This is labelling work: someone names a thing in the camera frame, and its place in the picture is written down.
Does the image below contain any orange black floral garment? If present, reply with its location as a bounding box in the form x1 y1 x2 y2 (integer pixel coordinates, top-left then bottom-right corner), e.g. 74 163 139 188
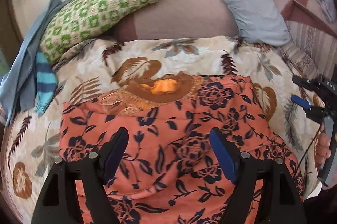
59 76 303 223

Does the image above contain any mauve brown pillow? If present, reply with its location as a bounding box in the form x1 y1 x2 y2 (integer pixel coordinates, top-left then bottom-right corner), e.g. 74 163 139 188
114 0 238 42

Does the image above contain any blue grey cloth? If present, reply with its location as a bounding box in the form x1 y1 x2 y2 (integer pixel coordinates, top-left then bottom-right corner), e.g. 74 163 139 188
1 0 71 127

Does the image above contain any cream leaf-print blanket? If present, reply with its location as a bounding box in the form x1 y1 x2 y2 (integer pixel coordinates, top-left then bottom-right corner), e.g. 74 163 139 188
1 36 321 223

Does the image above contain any striped beige bedsheet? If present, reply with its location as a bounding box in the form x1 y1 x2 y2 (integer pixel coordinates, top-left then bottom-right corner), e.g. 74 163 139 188
279 21 336 81

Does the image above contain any person's right hand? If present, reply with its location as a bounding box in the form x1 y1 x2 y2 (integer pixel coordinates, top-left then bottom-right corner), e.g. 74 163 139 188
315 132 331 167

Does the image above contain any turquoise navy striped cloth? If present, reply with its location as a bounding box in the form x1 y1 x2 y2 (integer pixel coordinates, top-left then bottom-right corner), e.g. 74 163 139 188
34 51 58 114

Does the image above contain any light blue grey pillow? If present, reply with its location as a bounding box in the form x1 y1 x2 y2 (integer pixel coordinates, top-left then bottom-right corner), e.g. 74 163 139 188
223 0 290 46

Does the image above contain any green white checked pillow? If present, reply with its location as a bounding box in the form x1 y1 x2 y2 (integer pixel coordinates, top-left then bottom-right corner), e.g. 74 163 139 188
41 0 159 64

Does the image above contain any thin black cable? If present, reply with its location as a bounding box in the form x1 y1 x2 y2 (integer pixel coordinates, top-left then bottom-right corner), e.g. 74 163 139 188
295 122 326 188

